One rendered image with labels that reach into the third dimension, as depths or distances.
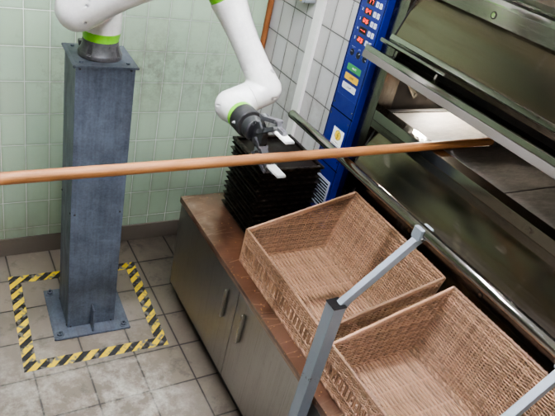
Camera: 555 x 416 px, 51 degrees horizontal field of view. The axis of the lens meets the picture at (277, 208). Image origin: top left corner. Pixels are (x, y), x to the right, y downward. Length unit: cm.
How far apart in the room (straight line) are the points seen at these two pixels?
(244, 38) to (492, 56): 76
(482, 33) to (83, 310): 190
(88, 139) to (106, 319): 91
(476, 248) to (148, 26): 166
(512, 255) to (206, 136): 173
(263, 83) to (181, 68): 97
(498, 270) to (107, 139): 140
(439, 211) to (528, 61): 56
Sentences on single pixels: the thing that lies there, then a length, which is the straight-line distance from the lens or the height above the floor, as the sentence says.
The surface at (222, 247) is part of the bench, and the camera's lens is 230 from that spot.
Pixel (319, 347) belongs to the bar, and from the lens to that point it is 166.
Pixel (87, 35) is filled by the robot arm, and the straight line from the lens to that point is 211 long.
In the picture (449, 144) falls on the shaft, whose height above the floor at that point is 120.
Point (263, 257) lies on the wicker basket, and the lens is 207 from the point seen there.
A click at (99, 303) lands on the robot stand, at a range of 267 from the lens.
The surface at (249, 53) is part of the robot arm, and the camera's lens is 192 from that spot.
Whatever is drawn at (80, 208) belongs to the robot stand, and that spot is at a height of 63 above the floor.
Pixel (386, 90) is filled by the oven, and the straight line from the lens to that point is 226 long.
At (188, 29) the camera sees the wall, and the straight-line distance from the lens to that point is 279.
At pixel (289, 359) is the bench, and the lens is 192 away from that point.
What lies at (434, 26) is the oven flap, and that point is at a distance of 208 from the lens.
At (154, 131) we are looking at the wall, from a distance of 293.
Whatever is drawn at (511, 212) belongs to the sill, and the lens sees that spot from 187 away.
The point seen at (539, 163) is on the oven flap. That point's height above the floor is 140.
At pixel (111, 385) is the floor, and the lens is 252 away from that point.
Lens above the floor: 193
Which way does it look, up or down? 31 degrees down
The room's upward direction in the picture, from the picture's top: 14 degrees clockwise
